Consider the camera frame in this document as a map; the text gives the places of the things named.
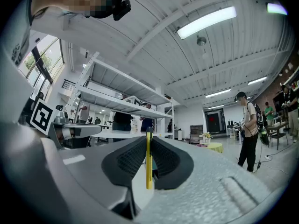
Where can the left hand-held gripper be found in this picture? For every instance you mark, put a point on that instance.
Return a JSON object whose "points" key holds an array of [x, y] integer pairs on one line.
{"points": [[41, 116]]}

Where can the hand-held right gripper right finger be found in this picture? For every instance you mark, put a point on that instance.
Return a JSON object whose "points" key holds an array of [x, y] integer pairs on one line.
{"points": [[170, 162]]}

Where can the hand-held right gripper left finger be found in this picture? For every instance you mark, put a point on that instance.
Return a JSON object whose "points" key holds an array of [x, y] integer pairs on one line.
{"points": [[126, 160]]}

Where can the small yellow item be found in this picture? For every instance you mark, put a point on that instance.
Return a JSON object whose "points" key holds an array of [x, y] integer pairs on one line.
{"points": [[149, 171]]}

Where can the white foam box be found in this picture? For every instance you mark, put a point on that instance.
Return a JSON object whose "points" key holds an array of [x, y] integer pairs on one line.
{"points": [[210, 183]]}

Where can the dark wooden cabinet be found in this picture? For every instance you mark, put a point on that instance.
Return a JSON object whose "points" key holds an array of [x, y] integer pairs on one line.
{"points": [[196, 131]]}

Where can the flower vase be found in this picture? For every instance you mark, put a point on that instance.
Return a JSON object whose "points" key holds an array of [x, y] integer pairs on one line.
{"points": [[206, 136]]}

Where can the round yellow table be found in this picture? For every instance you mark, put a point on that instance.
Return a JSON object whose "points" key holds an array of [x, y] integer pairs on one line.
{"points": [[213, 147]]}

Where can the white metal shelf rack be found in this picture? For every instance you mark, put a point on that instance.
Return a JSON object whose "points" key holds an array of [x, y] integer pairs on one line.
{"points": [[121, 94]]}

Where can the dark double door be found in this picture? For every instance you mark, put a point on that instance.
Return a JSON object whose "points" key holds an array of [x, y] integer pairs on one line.
{"points": [[213, 122]]}

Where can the large window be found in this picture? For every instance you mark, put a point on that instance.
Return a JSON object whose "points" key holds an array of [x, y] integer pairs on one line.
{"points": [[38, 66]]}

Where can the long ceiling light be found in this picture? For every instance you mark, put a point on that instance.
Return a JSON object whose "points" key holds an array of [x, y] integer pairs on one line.
{"points": [[206, 22], [276, 9], [218, 93], [257, 80]]}

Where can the dark chair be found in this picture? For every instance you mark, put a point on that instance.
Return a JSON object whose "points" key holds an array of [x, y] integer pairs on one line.
{"points": [[276, 134]]}

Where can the metal pendant lamp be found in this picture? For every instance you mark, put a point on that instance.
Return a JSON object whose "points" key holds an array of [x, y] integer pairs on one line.
{"points": [[201, 41]]}

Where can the black head-mounted camera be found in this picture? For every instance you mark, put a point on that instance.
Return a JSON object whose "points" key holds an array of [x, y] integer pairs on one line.
{"points": [[121, 9]]}

